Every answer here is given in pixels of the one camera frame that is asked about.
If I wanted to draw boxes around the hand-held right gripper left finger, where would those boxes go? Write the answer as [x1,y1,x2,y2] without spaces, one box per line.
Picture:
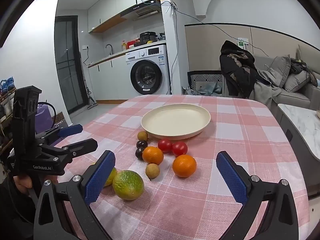
[34,150,117,240]

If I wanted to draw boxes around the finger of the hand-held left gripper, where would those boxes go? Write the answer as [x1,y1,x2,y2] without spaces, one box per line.
[41,138,98,162]
[35,124,83,143]

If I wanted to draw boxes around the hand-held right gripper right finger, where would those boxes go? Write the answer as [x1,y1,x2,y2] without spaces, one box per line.
[215,151,299,240]

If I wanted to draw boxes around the yellow wrinkled passion fruit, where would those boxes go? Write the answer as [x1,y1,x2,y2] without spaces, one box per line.
[104,167,118,187]

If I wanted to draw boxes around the green yellow passion fruit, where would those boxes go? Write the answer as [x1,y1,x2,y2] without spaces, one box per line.
[112,170,145,201]

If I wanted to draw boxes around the large orange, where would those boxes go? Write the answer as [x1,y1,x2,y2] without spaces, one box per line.
[172,154,197,178]

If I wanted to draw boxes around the brown longan with stem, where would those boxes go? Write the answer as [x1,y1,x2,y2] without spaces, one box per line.
[145,163,160,180]

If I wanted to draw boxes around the small orange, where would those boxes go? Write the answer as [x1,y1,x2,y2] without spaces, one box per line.
[142,146,164,165]

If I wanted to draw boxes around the cream round plate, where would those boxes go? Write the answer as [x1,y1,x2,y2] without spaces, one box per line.
[141,104,211,140]

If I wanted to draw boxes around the person's left forearm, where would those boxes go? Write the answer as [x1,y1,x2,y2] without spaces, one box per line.
[0,177,38,240]

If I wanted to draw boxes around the person's left hand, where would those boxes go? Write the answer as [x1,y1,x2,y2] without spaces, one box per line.
[12,174,58,196]

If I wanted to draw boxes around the brown dotted box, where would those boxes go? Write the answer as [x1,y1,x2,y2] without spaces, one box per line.
[52,112,69,128]

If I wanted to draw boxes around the shoe rack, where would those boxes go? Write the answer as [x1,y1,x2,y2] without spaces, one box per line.
[0,90,15,155]

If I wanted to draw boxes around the purple bag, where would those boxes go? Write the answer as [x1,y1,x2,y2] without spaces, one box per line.
[35,102,54,133]

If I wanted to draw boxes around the pink checked tablecloth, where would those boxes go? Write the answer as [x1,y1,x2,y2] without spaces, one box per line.
[52,94,310,240]

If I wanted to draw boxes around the blue shoes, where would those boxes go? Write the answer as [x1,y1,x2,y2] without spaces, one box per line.
[0,77,17,97]

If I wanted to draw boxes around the red tomato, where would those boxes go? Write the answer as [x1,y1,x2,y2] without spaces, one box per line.
[172,141,188,157]
[158,139,173,153]

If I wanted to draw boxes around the white kitchen base cabinet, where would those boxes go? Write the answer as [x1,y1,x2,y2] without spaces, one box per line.
[88,54,130,100]

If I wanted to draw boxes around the dark glass door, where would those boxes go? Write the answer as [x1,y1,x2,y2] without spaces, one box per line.
[54,16,88,114]

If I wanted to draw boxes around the marble side table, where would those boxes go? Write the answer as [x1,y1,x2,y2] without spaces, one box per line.
[277,104,320,160]

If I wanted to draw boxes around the pile of bluish bags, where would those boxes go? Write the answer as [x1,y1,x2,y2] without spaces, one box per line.
[182,81,223,97]

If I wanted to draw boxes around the grey garment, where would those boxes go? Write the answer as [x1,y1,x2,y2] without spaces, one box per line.
[255,69,283,110]

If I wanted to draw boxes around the white washing machine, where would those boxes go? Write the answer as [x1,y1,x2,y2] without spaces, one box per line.
[125,44,171,96]

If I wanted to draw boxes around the grey sofa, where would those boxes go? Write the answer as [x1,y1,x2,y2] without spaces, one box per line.
[250,42,320,125]

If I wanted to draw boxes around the black white patterned bag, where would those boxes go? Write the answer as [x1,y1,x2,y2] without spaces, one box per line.
[187,71,223,90]

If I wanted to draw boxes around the black patterned jacket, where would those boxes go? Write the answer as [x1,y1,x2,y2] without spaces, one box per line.
[219,40,259,99]

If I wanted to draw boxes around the small grey cushion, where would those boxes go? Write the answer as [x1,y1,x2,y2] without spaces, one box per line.
[284,70,312,93]

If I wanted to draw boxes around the large grey cushion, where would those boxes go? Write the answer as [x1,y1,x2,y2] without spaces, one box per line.
[269,54,292,88]

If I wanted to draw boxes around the black rice cooker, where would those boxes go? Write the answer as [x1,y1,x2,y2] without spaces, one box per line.
[139,31,157,43]

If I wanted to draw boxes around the white upper kitchen cabinets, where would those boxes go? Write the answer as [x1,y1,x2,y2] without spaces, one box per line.
[87,0,163,34]

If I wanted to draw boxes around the steel range hood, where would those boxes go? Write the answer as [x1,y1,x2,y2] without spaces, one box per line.
[120,0,162,21]

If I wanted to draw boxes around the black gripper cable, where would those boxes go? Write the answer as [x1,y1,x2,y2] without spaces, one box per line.
[37,102,57,130]

